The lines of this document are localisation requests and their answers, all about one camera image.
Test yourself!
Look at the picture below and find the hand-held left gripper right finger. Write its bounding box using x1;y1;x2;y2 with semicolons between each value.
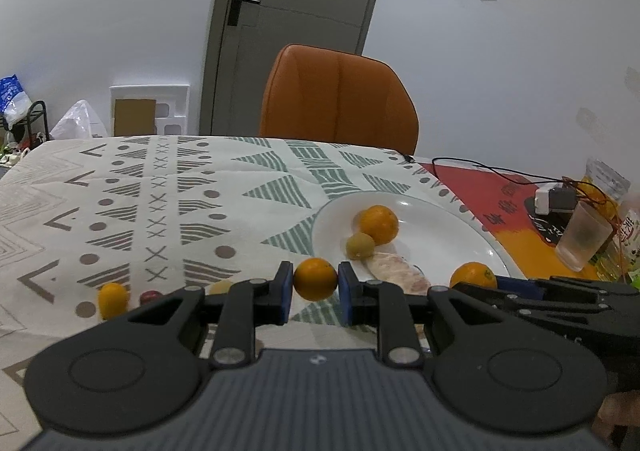
338;261;533;368

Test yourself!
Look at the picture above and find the red printed mat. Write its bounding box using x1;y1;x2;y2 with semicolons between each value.
419;162;621;282

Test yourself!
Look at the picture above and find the small orange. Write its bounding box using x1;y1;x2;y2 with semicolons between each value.
97;282;129;321
293;257;339;302

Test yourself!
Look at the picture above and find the person's right hand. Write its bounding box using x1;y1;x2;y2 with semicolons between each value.
591;391;640;451

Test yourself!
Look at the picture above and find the black door handle lock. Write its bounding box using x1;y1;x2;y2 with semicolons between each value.
228;0;263;27

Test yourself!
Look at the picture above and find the black metal rack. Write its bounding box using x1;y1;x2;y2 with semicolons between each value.
4;100;49;154

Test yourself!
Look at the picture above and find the large peeled pomelo segment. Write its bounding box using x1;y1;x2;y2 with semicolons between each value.
361;252;432;296

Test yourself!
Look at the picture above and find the frosted plastic cup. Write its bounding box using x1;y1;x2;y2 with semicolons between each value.
555;201;614;273

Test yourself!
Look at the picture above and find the white plate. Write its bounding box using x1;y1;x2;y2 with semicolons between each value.
310;192;512;302

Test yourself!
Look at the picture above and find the clear plastic bag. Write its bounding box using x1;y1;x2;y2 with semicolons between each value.
49;99;109;141

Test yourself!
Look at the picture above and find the white foam packaging frame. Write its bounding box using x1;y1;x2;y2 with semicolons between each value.
109;84;191;137

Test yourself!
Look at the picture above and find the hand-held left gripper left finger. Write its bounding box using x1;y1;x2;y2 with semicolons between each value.
107;261;294;369

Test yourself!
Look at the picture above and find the grey door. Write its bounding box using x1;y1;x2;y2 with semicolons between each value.
198;0;393;136

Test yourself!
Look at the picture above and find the large orange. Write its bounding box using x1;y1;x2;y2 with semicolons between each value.
357;205;400;247
449;262;499;290

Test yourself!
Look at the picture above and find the green labelled packet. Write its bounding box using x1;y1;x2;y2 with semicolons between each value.
597;191;640;289

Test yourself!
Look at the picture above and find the white charger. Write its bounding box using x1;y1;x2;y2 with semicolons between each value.
534;184;582;218

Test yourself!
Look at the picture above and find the blue and white bag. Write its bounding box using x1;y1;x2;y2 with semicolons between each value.
0;75;32;130

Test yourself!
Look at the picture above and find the black cable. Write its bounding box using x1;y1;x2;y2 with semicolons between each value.
400;153;566;189

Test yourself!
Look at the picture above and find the orange leather chair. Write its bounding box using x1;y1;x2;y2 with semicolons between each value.
258;44;420;156

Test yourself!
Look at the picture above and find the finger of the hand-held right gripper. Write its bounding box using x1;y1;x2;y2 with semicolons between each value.
495;275;640;304
452;281;640;332

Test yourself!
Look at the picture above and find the patterned tablecloth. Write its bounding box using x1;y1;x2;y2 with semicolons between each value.
0;133;516;432

